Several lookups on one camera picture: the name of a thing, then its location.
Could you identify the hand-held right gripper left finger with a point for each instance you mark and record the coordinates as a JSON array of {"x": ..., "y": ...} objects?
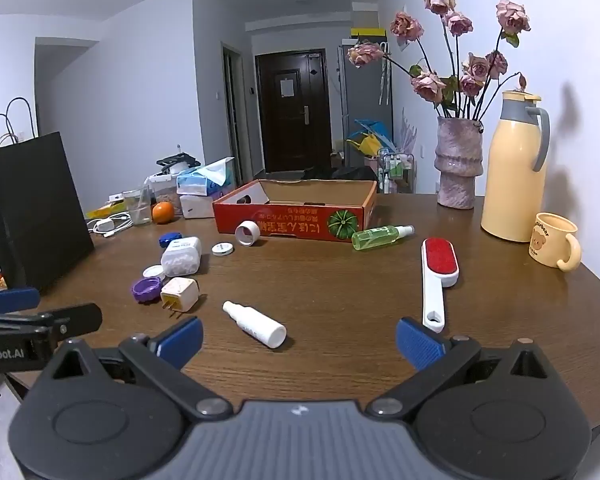
[{"x": 180, "y": 342}]

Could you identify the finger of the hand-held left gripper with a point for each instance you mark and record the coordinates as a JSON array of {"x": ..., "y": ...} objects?
[
  {"x": 12, "y": 299},
  {"x": 75, "y": 317}
]

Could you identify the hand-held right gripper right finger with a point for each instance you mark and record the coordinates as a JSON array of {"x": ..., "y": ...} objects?
[{"x": 417, "y": 344}]

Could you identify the white charger plug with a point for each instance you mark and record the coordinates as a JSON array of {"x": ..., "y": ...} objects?
[{"x": 179, "y": 294}]

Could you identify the purple round lid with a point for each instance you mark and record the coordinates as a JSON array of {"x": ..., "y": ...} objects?
[{"x": 146, "y": 291}]

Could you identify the small white cap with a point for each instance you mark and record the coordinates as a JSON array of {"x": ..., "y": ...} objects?
[{"x": 154, "y": 272}]

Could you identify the white spray bottle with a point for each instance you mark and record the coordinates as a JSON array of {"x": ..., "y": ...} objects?
[{"x": 257, "y": 325}]

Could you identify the white printed plastic container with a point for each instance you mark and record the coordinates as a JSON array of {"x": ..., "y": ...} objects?
[{"x": 181, "y": 257}]

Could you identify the white red lint brush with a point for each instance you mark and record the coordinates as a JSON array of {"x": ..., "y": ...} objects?
[{"x": 440, "y": 260}]

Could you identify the white round lid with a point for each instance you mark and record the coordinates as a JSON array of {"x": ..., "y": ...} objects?
[{"x": 223, "y": 249}]

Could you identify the blue bottle cap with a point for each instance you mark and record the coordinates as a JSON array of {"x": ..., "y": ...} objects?
[{"x": 170, "y": 239}]

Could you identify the green spray bottle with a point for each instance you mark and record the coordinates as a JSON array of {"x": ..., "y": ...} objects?
[{"x": 375, "y": 238}]

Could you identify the white tape roll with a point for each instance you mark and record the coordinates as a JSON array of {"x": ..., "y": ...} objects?
[{"x": 247, "y": 233}]

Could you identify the red cardboard box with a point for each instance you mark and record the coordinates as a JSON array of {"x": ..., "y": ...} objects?
[{"x": 290, "y": 220}]

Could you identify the black paper bag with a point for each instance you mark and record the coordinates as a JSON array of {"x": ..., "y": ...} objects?
[{"x": 35, "y": 210}]

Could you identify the yellow snack packet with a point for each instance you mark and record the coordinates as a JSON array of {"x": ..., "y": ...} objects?
[{"x": 105, "y": 208}]

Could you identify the clear glass cup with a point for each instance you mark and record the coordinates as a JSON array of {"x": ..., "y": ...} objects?
[{"x": 137, "y": 207}]

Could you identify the orange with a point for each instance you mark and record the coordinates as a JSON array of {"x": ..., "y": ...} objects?
[{"x": 163, "y": 213}]

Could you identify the purple tissue pack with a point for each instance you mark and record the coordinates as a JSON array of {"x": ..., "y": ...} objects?
[{"x": 196, "y": 206}]

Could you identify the clear plastic food container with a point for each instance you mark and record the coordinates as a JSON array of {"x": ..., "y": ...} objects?
[{"x": 164, "y": 190}]

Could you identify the yellow bear mug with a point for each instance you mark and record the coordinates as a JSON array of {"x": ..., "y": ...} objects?
[{"x": 550, "y": 242}]

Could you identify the blue tissue pack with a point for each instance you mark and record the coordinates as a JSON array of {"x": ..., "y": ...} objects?
[{"x": 205, "y": 176}]

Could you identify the metal rolling cart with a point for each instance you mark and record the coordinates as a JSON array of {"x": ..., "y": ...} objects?
[{"x": 395, "y": 170}]

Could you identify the black folded holder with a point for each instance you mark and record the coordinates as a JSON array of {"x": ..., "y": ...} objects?
[{"x": 177, "y": 164}]

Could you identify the purple ceramic vase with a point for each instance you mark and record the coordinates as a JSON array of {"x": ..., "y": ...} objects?
[{"x": 457, "y": 165}]

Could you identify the black cloth bag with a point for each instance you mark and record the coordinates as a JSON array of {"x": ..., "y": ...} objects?
[{"x": 350, "y": 173}]

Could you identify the yellow thermos jug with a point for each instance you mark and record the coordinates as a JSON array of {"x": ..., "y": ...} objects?
[{"x": 512, "y": 175}]

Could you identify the blue and yellow bags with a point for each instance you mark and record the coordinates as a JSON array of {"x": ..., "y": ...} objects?
[{"x": 370, "y": 137}]

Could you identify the grey refrigerator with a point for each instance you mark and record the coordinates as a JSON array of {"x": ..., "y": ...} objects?
[{"x": 360, "y": 95}]

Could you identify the dark wooden door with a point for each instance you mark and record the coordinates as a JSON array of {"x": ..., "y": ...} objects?
[{"x": 291, "y": 110}]

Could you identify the bunch of dried pink roses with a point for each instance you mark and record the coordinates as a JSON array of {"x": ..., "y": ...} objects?
[{"x": 455, "y": 75}]

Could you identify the hanging folded umbrellas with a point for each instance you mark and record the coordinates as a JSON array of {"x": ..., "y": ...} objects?
[{"x": 384, "y": 72}]

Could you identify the yellow black box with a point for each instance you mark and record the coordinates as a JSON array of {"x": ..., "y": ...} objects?
[{"x": 367, "y": 32}]

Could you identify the purple wall decoration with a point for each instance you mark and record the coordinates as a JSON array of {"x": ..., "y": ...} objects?
[{"x": 410, "y": 132}]

